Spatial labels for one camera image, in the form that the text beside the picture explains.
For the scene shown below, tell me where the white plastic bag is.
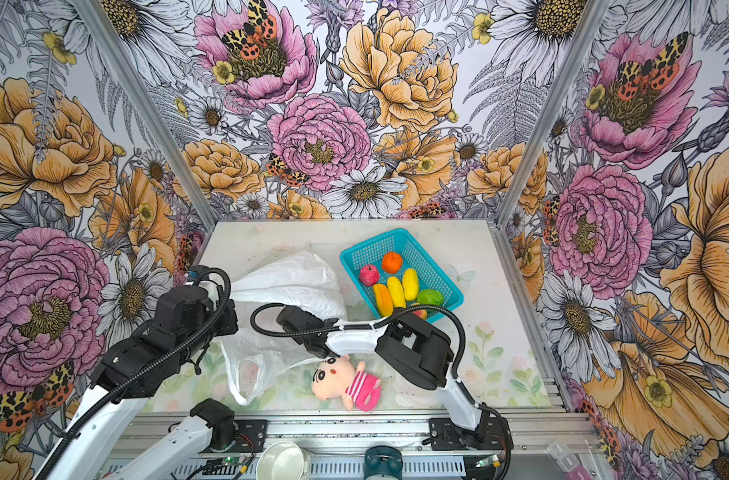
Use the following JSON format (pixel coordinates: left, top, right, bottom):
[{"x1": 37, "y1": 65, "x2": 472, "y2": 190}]
[{"x1": 218, "y1": 251, "x2": 348, "y2": 406}]

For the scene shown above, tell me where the pink toy fruit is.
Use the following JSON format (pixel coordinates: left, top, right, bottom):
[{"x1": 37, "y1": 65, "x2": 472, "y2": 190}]
[{"x1": 358, "y1": 264, "x2": 381, "y2": 287}]

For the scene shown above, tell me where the yellow banana toy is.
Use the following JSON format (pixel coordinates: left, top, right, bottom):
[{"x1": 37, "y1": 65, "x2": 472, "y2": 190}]
[{"x1": 373, "y1": 283, "x2": 394, "y2": 317}]

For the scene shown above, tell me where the small yellow lemon toy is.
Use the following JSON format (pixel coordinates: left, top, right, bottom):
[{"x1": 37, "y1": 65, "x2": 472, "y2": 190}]
[{"x1": 387, "y1": 276, "x2": 407, "y2": 309}]

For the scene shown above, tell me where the orange toy fruit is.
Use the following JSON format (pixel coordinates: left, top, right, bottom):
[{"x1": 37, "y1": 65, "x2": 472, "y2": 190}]
[{"x1": 382, "y1": 251, "x2": 404, "y2": 275}]

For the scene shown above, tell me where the yellow toy fruit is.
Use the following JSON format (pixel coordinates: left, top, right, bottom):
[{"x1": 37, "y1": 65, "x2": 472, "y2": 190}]
[{"x1": 402, "y1": 268, "x2": 420, "y2": 302}]

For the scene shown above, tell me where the yellow red peach toy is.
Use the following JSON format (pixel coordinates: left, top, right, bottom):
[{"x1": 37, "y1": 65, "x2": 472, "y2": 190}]
[{"x1": 411, "y1": 302, "x2": 429, "y2": 320}]

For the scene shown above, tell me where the green toy fruit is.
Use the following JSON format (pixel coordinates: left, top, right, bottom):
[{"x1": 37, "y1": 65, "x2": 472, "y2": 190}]
[{"x1": 416, "y1": 289, "x2": 445, "y2": 306}]

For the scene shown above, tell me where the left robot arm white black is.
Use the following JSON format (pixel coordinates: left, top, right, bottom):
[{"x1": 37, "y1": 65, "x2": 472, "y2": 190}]
[{"x1": 34, "y1": 280, "x2": 238, "y2": 479}]

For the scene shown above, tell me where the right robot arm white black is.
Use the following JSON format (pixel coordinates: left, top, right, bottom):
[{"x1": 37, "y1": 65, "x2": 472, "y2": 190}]
[{"x1": 276, "y1": 305, "x2": 514, "y2": 452}]

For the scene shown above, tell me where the pink plush doll toy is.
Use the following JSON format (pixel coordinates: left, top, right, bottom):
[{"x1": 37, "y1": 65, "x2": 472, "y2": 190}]
[{"x1": 312, "y1": 355, "x2": 382, "y2": 412}]

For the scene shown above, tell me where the teal plastic basket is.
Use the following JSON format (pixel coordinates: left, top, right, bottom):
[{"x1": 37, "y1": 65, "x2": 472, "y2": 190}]
[{"x1": 340, "y1": 228, "x2": 465, "y2": 316}]

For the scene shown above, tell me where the white round bowl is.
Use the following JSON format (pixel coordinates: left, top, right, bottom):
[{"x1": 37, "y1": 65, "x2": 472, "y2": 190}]
[{"x1": 256, "y1": 441, "x2": 312, "y2": 480}]

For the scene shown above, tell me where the dark green round object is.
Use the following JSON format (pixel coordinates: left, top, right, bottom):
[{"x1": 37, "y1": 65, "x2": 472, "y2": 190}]
[{"x1": 364, "y1": 446, "x2": 404, "y2": 480}]

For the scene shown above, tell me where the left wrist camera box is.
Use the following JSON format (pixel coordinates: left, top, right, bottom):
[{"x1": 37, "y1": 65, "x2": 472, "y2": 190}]
[{"x1": 186, "y1": 265, "x2": 210, "y2": 284}]

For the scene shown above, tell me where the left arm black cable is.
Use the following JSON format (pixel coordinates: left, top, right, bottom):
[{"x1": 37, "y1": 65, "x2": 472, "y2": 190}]
[{"x1": 36, "y1": 266, "x2": 232, "y2": 480}]

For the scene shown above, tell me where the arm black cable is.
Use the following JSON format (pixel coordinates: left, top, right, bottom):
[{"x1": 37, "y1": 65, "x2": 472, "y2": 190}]
[
  {"x1": 36, "y1": 266, "x2": 232, "y2": 480},
  {"x1": 249, "y1": 302, "x2": 513, "y2": 480}
]

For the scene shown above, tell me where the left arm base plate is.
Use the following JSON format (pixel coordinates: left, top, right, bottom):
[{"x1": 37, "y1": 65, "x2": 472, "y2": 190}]
[{"x1": 194, "y1": 419, "x2": 268, "y2": 455}]

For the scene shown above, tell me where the aluminium frame rail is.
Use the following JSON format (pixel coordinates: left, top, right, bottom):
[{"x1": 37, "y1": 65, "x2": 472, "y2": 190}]
[{"x1": 94, "y1": 409, "x2": 614, "y2": 479}]

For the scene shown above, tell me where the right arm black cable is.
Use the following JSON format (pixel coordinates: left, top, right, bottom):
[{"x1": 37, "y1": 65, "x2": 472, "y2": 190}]
[{"x1": 249, "y1": 302, "x2": 513, "y2": 480}]

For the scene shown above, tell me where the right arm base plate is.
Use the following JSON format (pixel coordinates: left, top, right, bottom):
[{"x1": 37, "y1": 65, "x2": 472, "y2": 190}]
[{"x1": 423, "y1": 417, "x2": 514, "y2": 451}]

